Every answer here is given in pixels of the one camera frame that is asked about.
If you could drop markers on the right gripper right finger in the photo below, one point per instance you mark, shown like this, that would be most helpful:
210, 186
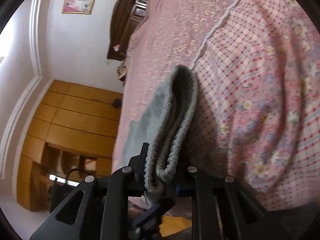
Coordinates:
184, 179

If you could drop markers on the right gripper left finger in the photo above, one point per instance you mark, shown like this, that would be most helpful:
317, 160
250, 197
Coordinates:
134, 181

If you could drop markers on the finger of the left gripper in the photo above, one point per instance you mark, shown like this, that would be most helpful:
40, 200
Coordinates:
153, 216

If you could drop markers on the grey fleece pants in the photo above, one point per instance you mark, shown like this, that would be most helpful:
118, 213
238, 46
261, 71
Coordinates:
163, 125

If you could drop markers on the orange wooden wardrobe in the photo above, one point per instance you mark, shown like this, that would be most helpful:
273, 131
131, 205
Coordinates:
72, 132

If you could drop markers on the black wardrobe door knob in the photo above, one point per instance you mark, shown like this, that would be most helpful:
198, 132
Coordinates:
117, 103

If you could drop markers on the clothes pile on nightstand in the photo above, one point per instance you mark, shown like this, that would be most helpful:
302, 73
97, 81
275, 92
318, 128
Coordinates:
122, 72

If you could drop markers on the grey fluffy robe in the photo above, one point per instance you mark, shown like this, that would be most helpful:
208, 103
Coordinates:
298, 223

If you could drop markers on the pink floral bed cover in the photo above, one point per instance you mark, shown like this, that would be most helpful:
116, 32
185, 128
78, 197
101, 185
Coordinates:
257, 114

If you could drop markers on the dark wooden headboard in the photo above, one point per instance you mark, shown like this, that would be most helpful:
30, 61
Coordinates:
126, 16

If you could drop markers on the framed wedding photo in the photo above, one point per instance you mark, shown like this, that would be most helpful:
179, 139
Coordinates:
77, 6

